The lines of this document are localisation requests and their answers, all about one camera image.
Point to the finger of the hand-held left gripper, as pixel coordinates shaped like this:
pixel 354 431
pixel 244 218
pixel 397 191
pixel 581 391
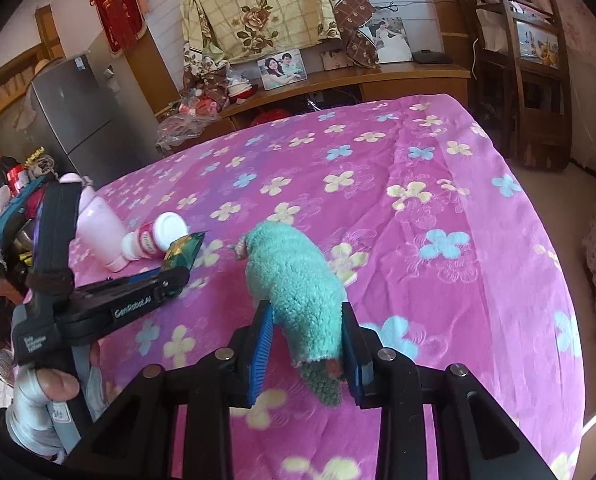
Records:
pixel 127 280
pixel 172 282

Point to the small white-capped bottle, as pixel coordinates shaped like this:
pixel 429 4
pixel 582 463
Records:
pixel 152 237

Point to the red hanging decoration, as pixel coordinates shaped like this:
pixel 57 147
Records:
pixel 117 5

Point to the person's left hand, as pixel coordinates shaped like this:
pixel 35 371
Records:
pixel 37 410

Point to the wooden headboard shelf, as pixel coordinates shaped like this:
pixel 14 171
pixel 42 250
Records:
pixel 408 82

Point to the framed couple photo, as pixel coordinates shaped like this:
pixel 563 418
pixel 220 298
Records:
pixel 282 70

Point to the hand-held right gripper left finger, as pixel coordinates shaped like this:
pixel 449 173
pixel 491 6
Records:
pixel 260 355

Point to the printed box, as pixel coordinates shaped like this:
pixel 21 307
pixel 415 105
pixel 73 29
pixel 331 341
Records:
pixel 540 42

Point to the grey refrigerator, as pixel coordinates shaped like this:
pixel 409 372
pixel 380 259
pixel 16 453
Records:
pixel 77 120

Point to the black flat device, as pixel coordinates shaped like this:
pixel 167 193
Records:
pixel 432 57

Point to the clear plastic bag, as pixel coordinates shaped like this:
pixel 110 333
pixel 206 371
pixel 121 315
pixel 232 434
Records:
pixel 187 132

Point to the wooden door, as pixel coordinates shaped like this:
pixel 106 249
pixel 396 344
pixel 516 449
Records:
pixel 7 95

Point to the large wedding photo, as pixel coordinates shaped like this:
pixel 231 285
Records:
pixel 389 40

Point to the green fuzzy sock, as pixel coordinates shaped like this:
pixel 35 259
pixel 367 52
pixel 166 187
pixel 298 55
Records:
pixel 298 285

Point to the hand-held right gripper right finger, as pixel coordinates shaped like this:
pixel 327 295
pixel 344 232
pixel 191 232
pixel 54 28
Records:
pixel 352 355

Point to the dark wooden chair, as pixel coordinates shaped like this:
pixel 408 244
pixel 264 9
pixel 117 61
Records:
pixel 538 110

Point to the yellow floral hanging cloth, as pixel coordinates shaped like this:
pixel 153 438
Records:
pixel 258 5

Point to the teal box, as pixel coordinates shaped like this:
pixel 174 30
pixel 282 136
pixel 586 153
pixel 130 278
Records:
pixel 15 210

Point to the pink floral bed blanket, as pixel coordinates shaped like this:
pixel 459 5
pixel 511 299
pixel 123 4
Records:
pixel 378 210

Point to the green snack packet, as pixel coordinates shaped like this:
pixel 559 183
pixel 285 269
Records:
pixel 183 252

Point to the pink plastic bottle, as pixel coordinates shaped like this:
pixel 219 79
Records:
pixel 100 225

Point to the small photo frame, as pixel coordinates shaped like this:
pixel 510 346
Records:
pixel 335 60

